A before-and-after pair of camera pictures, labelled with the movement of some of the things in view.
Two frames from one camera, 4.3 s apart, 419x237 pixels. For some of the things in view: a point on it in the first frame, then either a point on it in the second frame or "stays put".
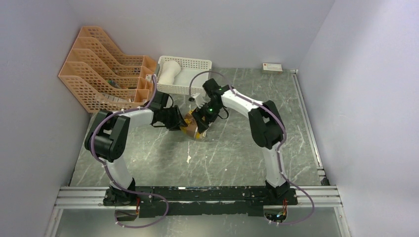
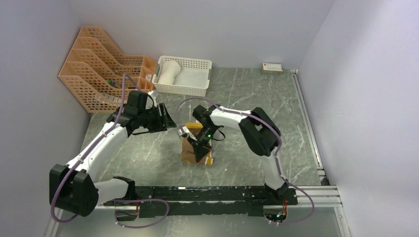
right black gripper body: [209, 110] to [204, 136]
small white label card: [272, 68] stays put
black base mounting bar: [171, 202] stays put
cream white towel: [170, 69] stays put
